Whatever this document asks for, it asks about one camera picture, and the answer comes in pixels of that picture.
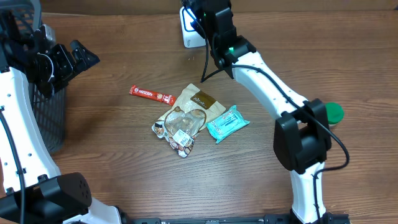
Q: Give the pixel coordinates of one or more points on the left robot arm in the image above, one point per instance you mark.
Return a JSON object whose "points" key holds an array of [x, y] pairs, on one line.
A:
{"points": [[36, 190]]}

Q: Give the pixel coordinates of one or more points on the brown cookie bag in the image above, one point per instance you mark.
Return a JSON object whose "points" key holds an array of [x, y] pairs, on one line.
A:
{"points": [[181, 125]]}

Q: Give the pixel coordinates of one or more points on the green lid jar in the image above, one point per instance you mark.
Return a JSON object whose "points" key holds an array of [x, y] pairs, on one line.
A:
{"points": [[335, 113]]}

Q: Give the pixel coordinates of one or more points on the grey plastic mesh basket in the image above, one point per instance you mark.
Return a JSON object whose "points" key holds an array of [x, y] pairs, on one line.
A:
{"points": [[49, 114]]}

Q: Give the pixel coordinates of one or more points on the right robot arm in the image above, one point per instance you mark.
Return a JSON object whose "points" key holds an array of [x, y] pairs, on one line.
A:
{"points": [[301, 138]]}

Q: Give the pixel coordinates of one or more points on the white barcode scanner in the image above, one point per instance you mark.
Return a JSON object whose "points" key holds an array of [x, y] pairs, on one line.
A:
{"points": [[191, 38]]}

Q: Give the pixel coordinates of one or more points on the red Nescafe stick sachet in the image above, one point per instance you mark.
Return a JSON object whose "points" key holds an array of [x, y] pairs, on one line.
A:
{"points": [[153, 95]]}

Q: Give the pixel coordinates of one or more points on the green wet wipes pack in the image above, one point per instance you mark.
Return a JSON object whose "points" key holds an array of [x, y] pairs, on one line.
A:
{"points": [[226, 124]]}

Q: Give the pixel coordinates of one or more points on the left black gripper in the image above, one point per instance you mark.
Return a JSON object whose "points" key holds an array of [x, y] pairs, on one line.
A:
{"points": [[73, 58]]}

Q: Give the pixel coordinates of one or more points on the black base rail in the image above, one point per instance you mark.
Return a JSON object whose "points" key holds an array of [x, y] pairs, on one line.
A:
{"points": [[267, 219]]}

